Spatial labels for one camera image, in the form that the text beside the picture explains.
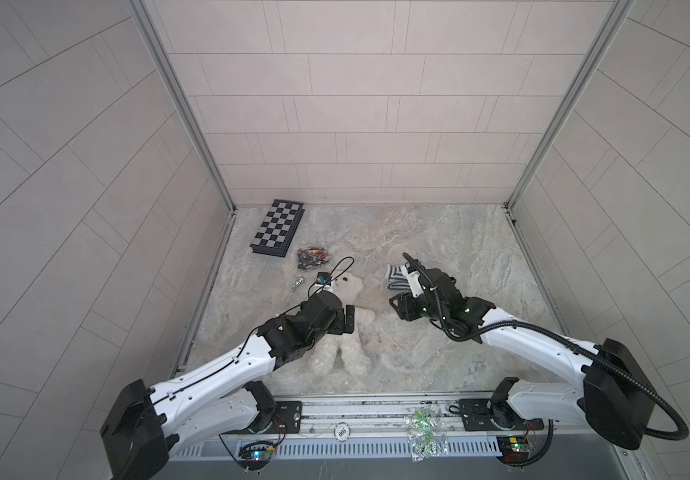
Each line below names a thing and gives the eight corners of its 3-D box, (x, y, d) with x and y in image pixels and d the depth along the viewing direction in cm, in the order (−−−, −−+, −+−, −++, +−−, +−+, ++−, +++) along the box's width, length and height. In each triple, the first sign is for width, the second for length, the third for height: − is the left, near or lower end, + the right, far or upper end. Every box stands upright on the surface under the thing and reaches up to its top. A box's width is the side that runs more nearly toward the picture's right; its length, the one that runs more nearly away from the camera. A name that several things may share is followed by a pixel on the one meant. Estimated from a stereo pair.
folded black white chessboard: (251, 252, 104) (248, 246, 101) (276, 204, 119) (274, 199, 116) (284, 258, 102) (283, 252, 100) (305, 209, 117) (304, 203, 115)
